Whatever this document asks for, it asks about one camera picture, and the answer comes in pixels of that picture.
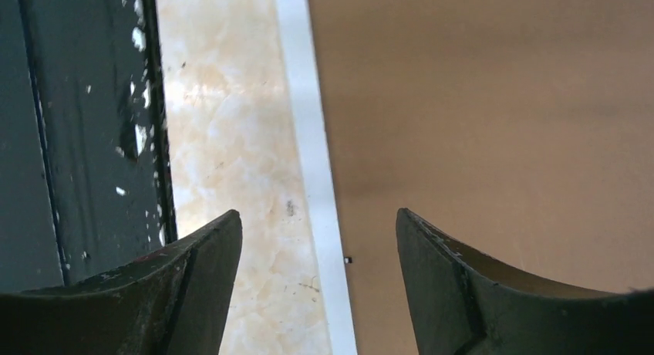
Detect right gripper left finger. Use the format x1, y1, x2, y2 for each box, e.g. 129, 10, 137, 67
1, 210, 243, 354

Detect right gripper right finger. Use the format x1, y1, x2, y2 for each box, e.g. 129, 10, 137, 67
396, 208, 653, 354

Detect brown backing board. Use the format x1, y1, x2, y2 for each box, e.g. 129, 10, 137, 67
308, 0, 653, 354

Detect white picture frame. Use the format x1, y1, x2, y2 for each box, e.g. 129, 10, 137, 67
275, 0, 358, 354

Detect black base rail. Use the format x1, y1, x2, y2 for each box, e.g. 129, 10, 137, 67
1, 0, 177, 292

